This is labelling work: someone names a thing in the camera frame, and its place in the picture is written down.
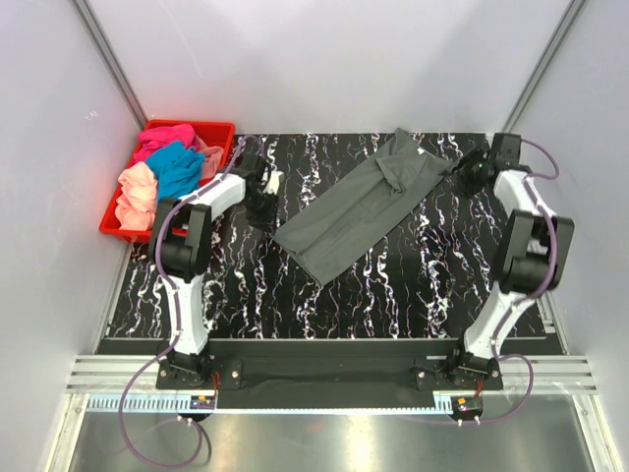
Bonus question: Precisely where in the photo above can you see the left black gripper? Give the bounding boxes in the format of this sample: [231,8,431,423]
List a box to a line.
[242,190,281,235]

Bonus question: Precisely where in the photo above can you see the grey t shirt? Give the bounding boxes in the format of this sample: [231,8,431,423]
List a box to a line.
[274,129,453,286]

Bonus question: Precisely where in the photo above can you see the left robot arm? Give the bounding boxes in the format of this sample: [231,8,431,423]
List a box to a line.
[149,153,284,389]

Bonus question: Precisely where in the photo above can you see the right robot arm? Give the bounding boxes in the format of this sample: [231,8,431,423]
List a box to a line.
[442,133,575,390]

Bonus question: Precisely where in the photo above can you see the light pink t shirt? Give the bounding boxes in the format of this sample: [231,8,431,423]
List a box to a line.
[195,136,224,181]

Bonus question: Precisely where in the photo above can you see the red plastic bin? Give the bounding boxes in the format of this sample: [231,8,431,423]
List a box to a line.
[99,120,236,243]

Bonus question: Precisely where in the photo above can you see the blue t shirt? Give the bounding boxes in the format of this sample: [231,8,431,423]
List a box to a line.
[145,141,204,201]

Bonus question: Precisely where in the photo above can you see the peach orange t shirt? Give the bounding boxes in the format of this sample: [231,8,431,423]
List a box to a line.
[114,161,157,231]

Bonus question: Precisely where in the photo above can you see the magenta pink t shirt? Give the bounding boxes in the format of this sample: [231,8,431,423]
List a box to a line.
[133,124,197,163]

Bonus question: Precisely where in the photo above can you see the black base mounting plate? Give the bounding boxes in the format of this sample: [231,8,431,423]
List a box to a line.
[156,339,503,406]

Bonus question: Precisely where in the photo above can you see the left orange connector box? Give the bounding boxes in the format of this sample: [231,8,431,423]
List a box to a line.
[190,394,217,410]

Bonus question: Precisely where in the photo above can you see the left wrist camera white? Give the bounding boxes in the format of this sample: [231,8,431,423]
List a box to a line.
[263,170,285,195]

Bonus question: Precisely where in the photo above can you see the right corner aluminium post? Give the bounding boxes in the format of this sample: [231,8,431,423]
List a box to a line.
[500,0,589,133]

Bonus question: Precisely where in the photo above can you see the corner aluminium post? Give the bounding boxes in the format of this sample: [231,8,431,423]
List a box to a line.
[500,0,589,133]
[70,0,148,129]

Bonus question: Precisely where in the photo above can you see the left corner aluminium post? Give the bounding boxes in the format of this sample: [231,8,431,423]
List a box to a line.
[70,0,148,129]

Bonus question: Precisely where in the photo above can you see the slotted white cable duct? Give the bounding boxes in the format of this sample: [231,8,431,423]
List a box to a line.
[86,392,454,415]

